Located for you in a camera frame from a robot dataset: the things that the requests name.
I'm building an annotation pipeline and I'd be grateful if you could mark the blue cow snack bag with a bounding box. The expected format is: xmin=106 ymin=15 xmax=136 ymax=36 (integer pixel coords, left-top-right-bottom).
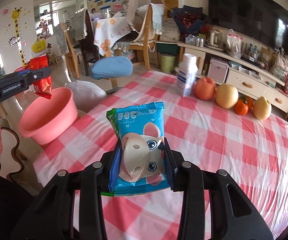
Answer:
xmin=106 ymin=102 xmax=168 ymax=196

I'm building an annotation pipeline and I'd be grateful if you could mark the pink plastic bin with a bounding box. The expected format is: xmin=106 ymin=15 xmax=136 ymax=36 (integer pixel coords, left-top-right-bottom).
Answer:
xmin=19 ymin=87 xmax=79 ymax=148

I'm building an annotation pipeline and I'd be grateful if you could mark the white floor cushion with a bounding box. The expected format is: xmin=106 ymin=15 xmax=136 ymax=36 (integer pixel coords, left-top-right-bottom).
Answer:
xmin=65 ymin=80 xmax=107 ymax=113

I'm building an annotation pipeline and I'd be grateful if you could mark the red apple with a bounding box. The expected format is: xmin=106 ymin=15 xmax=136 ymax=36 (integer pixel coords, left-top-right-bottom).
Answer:
xmin=193 ymin=77 xmax=216 ymax=101

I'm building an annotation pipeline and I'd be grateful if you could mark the large yellow pear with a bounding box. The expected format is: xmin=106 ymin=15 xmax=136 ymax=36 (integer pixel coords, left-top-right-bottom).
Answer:
xmin=216 ymin=83 xmax=239 ymax=109

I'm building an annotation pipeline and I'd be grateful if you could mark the front tangerine with leaf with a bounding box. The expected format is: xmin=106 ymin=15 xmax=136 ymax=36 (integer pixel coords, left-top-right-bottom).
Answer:
xmin=233 ymin=96 xmax=248 ymax=115

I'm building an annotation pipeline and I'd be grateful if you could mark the white medicine bottle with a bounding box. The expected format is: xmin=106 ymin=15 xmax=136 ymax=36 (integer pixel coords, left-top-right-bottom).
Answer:
xmin=177 ymin=53 xmax=198 ymax=97

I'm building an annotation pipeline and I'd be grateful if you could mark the pink checkered tablecloth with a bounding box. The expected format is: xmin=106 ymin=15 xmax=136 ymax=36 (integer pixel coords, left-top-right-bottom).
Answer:
xmin=34 ymin=71 xmax=288 ymax=237

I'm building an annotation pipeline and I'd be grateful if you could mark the rear tangerine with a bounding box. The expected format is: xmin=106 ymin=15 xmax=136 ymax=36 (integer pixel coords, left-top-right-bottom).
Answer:
xmin=246 ymin=96 xmax=253 ymax=112

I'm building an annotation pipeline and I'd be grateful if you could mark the green waste bin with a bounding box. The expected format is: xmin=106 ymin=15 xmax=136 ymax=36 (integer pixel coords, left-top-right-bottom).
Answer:
xmin=160 ymin=53 xmax=177 ymax=74

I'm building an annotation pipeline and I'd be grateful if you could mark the blue stool cushion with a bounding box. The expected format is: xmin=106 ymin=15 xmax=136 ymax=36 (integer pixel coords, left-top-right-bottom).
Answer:
xmin=90 ymin=56 xmax=133 ymax=80

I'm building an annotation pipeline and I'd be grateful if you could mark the pink storage box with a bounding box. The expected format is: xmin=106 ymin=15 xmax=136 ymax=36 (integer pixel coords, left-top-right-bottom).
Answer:
xmin=207 ymin=56 xmax=228 ymax=83

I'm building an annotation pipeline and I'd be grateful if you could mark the right yellow pear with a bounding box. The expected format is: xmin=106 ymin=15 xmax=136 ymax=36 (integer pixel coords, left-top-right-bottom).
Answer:
xmin=253 ymin=96 xmax=271 ymax=121

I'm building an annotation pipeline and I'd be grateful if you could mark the white tv cabinet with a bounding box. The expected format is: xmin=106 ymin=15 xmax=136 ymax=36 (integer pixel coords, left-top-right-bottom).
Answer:
xmin=177 ymin=42 xmax=288 ymax=115

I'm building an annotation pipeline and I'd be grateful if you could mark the dark wooden dining chair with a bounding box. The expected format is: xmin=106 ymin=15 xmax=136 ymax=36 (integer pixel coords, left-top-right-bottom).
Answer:
xmin=79 ymin=9 xmax=100 ymax=76

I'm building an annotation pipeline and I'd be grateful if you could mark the white electric kettle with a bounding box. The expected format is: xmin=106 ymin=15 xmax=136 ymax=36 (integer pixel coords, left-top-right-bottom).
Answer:
xmin=206 ymin=29 xmax=224 ymax=51

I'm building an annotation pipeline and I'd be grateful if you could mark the dark flower bouquet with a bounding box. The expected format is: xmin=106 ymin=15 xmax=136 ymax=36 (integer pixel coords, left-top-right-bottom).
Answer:
xmin=171 ymin=5 xmax=208 ymax=38

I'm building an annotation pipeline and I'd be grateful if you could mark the wooden chair with towel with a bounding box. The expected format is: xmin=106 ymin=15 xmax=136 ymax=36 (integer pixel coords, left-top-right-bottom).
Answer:
xmin=126 ymin=0 xmax=165 ymax=70

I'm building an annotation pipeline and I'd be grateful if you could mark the black flat television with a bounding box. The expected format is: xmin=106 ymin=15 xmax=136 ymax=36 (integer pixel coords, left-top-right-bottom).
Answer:
xmin=209 ymin=0 xmax=288 ymax=53

